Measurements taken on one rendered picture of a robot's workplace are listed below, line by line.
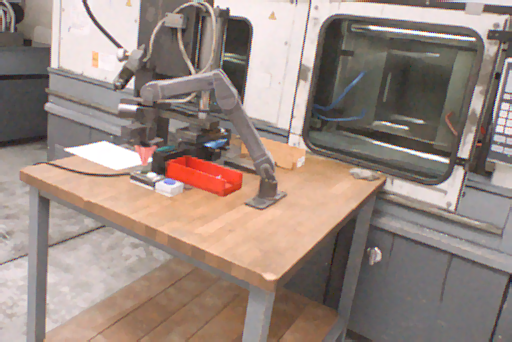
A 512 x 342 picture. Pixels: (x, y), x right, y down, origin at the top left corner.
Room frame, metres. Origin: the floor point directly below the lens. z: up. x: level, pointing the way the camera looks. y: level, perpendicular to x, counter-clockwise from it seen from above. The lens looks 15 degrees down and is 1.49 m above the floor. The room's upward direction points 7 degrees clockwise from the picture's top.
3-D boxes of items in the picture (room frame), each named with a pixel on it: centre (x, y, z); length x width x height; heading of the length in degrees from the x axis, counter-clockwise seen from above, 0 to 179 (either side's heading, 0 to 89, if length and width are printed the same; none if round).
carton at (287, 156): (2.00, -0.26, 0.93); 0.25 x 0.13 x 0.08; 59
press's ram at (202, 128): (1.88, 0.13, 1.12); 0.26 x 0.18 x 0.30; 59
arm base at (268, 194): (1.51, -0.20, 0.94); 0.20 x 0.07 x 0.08; 149
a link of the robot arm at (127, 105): (1.53, 0.27, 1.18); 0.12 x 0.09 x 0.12; 87
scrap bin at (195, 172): (1.60, 0.03, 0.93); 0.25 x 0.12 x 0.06; 59
